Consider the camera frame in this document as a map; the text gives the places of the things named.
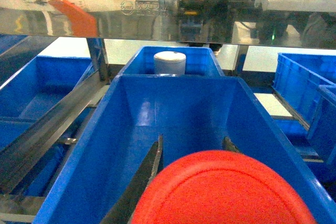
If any blue bin behind target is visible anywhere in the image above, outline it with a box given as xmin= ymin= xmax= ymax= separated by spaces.
xmin=119 ymin=46 xmax=224 ymax=77

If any blue bin at right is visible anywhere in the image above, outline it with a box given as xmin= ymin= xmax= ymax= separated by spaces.
xmin=272 ymin=52 xmax=335 ymax=129

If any stainless steel shelf rail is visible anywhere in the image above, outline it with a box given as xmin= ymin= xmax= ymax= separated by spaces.
xmin=1 ymin=0 xmax=335 ymax=49

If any red mushroom push button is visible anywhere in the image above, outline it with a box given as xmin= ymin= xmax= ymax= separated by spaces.
xmin=132 ymin=151 xmax=316 ymax=223

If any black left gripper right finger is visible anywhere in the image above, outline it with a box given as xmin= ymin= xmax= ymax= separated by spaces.
xmin=222 ymin=136 xmax=241 ymax=153

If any white cylinder container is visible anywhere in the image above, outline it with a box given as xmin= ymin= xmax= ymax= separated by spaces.
xmin=153 ymin=51 xmax=186 ymax=74

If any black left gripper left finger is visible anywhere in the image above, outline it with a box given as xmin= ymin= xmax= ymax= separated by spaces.
xmin=101 ymin=134 xmax=163 ymax=224

